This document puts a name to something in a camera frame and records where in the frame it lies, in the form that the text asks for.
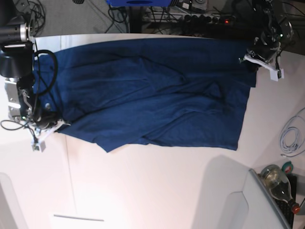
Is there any coiled black cable on floor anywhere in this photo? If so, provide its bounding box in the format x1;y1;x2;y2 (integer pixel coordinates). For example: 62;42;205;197
14;0;47;37

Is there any green tape roll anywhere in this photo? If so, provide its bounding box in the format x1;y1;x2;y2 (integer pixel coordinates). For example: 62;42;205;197
282;161;294;174

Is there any black power strip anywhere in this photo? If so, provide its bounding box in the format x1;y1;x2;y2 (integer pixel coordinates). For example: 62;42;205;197
183;14;236;26

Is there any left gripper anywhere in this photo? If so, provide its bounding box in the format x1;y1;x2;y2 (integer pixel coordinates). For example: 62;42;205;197
247;40;281;72

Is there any coiled light grey cable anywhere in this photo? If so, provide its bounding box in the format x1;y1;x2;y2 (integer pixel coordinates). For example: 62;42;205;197
279;112;305;158

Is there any blue plastic bin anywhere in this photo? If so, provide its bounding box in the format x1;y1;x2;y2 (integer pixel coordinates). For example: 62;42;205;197
106;0;172;7

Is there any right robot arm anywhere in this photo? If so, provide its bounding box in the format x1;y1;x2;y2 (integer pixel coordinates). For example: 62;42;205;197
0;0;64;131

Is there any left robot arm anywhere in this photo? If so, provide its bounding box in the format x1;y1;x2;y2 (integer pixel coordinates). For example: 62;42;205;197
239;0;293;74

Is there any dark blue t-shirt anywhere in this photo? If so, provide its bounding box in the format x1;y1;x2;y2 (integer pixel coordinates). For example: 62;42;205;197
40;38;256;152

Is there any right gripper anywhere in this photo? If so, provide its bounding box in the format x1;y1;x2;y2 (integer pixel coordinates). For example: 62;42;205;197
33;112;60;130

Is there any clear plastic bottle red cap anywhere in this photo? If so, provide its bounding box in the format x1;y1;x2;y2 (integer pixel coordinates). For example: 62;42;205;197
260;165;301;214

